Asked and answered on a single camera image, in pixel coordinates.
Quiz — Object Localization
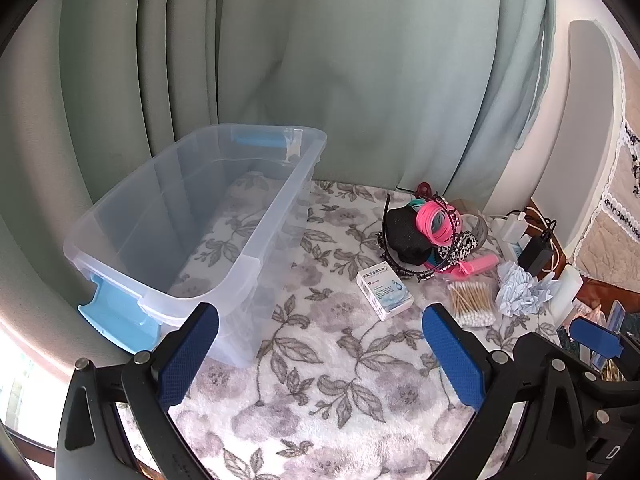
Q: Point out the black power adapter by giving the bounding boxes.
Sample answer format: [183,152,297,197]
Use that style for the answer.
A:
[517,235,555,277]

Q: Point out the pink hair roller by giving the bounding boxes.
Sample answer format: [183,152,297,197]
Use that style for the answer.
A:
[442,252,501,281]

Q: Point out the white medicine box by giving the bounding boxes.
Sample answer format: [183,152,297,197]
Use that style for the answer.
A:
[356,260,415,322]

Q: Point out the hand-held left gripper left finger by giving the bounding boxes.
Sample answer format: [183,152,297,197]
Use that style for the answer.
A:
[55,302,221,480]

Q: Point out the white charging cable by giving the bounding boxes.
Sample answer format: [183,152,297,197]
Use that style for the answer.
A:
[522,205,551,241]

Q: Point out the crumpled white paper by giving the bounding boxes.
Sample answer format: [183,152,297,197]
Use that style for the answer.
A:
[496,261,568,317]

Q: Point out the black mesh hair net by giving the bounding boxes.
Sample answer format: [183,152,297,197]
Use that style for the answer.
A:
[385,206,433,266]

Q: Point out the white power strip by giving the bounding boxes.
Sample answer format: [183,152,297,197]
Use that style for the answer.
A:
[487,220,556,281]

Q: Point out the floral fleece blanket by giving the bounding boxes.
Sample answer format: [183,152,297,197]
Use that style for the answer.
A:
[115,180,591,480]

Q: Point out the grey padded headboard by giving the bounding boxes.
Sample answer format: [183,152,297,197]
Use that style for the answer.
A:
[520,20,631,261]

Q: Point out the pale green curtain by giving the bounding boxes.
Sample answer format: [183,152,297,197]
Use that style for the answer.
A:
[0,0,558,331]

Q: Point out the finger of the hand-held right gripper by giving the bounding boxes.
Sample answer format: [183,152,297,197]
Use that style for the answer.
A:
[515,331,598,378]
[570,316,640,376]

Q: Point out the white charger plug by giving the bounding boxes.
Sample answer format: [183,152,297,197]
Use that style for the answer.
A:
[500,210,528,243]

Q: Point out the black toothed headband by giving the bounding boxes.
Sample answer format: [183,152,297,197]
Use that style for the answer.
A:
[380,192,441,283]

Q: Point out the pack of cotton swabs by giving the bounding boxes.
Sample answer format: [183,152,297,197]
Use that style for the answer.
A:
[446,280,497,327]

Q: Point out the black studded headband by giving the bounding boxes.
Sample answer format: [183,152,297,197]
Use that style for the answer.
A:
[432,197,463,261]

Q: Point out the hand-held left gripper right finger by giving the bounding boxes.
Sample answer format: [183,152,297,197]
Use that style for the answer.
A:
[421,303,587,480]

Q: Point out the leopard print scrunchie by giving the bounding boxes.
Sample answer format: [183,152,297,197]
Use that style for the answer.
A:
[437,230,481,266]

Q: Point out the brown wooden desktop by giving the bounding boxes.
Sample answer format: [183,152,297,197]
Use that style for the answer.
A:
[525,200,623,313]

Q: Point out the clear plastic storage box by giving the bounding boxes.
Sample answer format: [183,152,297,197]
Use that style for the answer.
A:
[63,123,328,368]

